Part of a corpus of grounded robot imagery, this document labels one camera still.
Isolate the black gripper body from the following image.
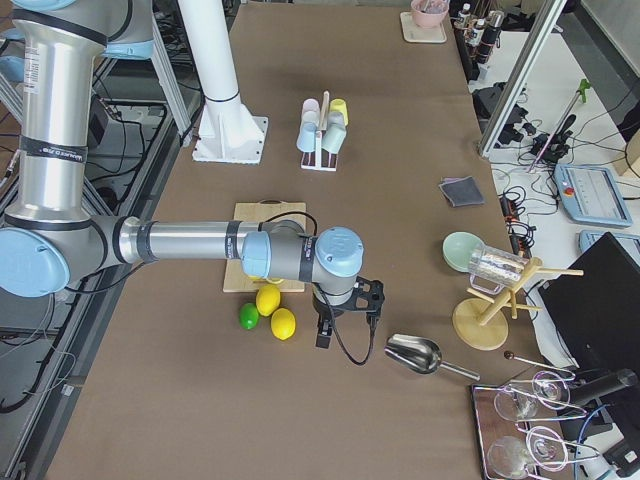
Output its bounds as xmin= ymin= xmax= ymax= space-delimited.
xmin=313 ymin=295 xmax=334 ymax=327

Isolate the mint green plastic cup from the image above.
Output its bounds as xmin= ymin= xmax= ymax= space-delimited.
xmin=321 ymin=123 xmax=347 ymax=154

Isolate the pink plastic cup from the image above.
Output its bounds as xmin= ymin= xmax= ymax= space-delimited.
xmin=301 ymin=98 xmax=320 ymax=125

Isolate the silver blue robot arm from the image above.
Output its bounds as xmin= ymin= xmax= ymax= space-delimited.
xmin=1 ymin=1 xmax=371 ymax=348

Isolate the white wooden cup holder rack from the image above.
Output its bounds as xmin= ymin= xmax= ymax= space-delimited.
xmin=297 ymin=90 xmax=334 ymax=171

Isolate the light blue plastic cup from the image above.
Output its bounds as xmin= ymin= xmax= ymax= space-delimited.
xmin=296 ymin=122 xmax=317 ymax=153

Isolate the white plastic cup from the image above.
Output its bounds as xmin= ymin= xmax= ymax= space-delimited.
xmin=301 ymin=110 xmax=320 ymax=132

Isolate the yellow plastic cup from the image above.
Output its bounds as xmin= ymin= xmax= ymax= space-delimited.
xmin=328 ymin=98 xmax=349 ymax=126

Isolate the yellow lemon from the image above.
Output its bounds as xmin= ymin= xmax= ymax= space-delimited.
xmin=270 ymin=308 xmax=296 ymax=341
xmin=255 ymin=284 xmax=281 ymax=317

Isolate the green lime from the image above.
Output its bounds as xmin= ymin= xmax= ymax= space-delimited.
xmin=239 ymin=303 xmax=260 ymax=330

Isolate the wooden cutting board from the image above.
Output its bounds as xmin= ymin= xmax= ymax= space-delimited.
xmin=222 ymin=200 xmax=306 ymax=293

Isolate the metal scoop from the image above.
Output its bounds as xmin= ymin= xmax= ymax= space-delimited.
xmin=384 ymin=333 xmax=480 ymax=381

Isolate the green ceramic bowl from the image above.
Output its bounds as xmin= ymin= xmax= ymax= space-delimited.
xmin=442 ymin=231 xmax=484 ymax=273

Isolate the wooden mug tree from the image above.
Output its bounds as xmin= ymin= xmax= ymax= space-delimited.
xmin=452 ymin=257 xmax=584 ymax=351

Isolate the glass mug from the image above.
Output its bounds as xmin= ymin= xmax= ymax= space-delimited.
xmin=468 ymin=244 xmax=528 ymax=295

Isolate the dark grey folded cloth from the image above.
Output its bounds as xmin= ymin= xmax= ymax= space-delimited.
xmin=438 ymin=176 xmax=485 ymax=207

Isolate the wine glass rack tray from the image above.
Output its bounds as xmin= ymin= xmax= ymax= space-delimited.
xmin=471 ymin=370 xmax=600 ymax=479

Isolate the black monitor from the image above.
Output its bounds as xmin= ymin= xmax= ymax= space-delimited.
xmin=540 ymin=233 xmax=639 ymax=372

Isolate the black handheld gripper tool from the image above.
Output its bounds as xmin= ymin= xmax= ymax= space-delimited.
xmin=527 ymin=78 xmax=591 ymax=172

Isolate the upper teach pendant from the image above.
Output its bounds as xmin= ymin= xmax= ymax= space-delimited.
xmin=554 ymin=164 xmax=633 ymax=228

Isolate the teach pendant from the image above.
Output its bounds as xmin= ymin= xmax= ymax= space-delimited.
xmin=554 ymin=164 xmax=633 ymax=228
xmin=577 ymin=228 xmax=640 ymax=266

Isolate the cream plastic tray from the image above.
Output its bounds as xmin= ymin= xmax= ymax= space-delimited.
xmin=400 ymin=12 xmax=447 ymax=44

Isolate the lower teach pendant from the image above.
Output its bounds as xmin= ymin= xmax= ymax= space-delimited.
xmin=577 ymin=228 xmax=640 ymax=266

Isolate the tea bottle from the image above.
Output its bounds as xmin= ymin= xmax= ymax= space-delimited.
xmin=459 ymin=3 xmax=475 ymax=45
xmin=468 ymin=18 xmax=486 ymax=58

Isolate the pink bowl of ice cubes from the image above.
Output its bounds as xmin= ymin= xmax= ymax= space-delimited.
xmin=410 ymin=0 xmax=449 ymax=28

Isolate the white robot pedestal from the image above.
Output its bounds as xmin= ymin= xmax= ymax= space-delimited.
xmin=180 ymin=1 xmax=268 ymax=165

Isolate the aluminium frame post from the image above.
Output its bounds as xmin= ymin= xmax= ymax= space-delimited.
xmin=478 ymin=0 xmax=567 ymax=159

